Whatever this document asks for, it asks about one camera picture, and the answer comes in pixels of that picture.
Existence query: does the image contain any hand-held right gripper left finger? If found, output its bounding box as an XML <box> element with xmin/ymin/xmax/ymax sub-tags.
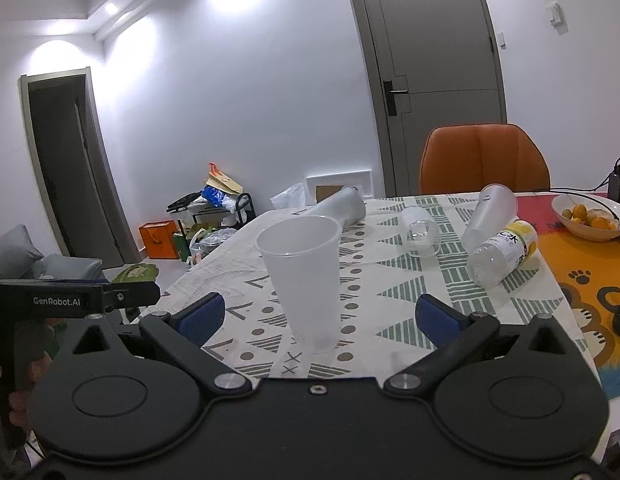
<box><xmin>64</xmin><ymin>292</ymin><xmax>254</xmax><ymax>402</ymax></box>

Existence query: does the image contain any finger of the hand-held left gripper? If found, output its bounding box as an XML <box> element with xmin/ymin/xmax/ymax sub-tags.
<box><xmin>102</xmin><ymin>281</ymin><xmax>161</xmax><ymax>308</ymax></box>

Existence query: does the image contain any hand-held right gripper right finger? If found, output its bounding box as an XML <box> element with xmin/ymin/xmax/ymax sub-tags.
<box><xmin>384</xmin><ymin>294</ymin><xmax>583</xmax><ymax>404</ymax></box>

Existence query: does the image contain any translucent plastic cup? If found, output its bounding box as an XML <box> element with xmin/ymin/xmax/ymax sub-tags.
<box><xmin>255</xmin><ymin>216</ymin><xmax>344</xmax><ymax>355</ymax></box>

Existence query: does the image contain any small clear plastic cup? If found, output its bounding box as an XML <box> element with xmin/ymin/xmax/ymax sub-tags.
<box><xmin>400</xmin><ymin>206</ymin><xmax>441</xmax><ymax>259</ymax></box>

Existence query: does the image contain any large frosted plastic cup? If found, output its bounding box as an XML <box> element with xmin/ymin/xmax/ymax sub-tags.
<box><xmin>462</xmin><ymin>183</ymin><xmax>520</xmax><ymax>252</ymax></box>

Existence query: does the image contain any tall grey plastic cup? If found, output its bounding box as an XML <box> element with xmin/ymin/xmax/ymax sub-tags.
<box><xmin>309</xmin><ymin>186</ymin><xmax>367</xmax><ymax>227</ymax></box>

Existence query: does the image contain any green cloth bundle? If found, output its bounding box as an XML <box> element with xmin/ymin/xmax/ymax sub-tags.
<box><xmin>112</xmin><ymin>262</ymin><xmax>161</xmax><ymax>286</ymax></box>

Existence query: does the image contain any grey sofa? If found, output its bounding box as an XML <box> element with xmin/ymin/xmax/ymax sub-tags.
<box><xmin>0</xmin><ymin>224</ymin><xmax>104</xmax><ymax>282</ymax></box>

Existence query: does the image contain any orange shopping bag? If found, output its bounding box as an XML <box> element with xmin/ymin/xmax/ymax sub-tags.
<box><xmin>138</xmin><ymin>221</ymin><xmax>181</xmax><ymax>261</ymax></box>

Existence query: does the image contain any white green patterned tablecloth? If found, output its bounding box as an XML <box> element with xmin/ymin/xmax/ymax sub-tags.
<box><xmin>154</xmin><ymin>194</ymin><xmax>602</xmax><ymax>383</ymax></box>

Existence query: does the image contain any clear bottle with yellow label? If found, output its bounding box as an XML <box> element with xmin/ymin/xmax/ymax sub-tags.
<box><xmin>467</xmin><ymin>219</ymin><xmax>539</xmax><ymax>289</ymax></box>

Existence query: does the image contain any black storage rack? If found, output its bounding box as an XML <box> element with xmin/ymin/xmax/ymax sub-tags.
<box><xmin>167</xmin><ymin>191</ymin><xmax>257</xmax><ymax>241</ymax></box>

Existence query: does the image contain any blue plastic bag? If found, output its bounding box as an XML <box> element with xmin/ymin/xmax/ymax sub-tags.
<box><xmin>201</xmin><ymin>185</ymin><xmax>231</xmax><ymax>209</ymax></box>

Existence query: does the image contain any dark doorway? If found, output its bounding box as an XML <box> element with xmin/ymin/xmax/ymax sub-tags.
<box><xmin>20</xmin><ymin>67</ymin><xmax>126</xmax><ymax>267</ymax></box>

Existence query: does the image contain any orange cartoon table mat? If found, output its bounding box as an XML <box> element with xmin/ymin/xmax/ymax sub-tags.
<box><xmin>514</xmin><ymin>191</ymin><xmax>620</xmax><ymax>402</ymax></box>

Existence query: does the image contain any white plastic bag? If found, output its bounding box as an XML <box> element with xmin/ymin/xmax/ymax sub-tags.
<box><xmin>270</xmin><ymin>183</ymin><xmax>309</xmax><ymax>212</ymax></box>

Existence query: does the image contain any brown cardboard box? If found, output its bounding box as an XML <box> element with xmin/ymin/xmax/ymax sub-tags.
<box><xmin>315</xmin><ymin>184</ymin><xmax>349</xmax><ymax>203</ymax></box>

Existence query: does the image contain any orange chair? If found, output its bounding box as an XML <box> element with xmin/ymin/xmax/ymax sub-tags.
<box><xmin>419</xmin><ymin>123</ymin><xmax>552</xmax><ymax>196</ymax></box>

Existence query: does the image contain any white bowl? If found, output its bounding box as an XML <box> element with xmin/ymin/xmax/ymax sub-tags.
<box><xmin>551</xmin><ymin>194</ymin><xmax>620</xmax><ymax>242</ymax></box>

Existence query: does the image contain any pile of small oranges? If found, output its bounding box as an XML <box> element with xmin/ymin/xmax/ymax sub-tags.
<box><xmin>561</xmin><ymin>202</ymin><xmax>620</xmax><ymax>231</ymax></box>

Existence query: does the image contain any grey door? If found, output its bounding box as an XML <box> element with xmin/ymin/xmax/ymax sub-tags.
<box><xmin>340</xmin><ymin>0</ymin><xmax>509</xmax><ymax>199</ymax></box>

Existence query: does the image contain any black door lock handle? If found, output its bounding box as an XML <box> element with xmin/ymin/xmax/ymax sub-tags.
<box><xmin>382</xmin><ymin>79</ymin><xmax>409</xmax><ymax>116</ymax></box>

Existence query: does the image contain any black charger with cables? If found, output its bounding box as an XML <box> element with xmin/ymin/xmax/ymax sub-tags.
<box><xmin>532</xmin><ymin>154</ymin><xmax>620</xmax><ymax>202</ymax></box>

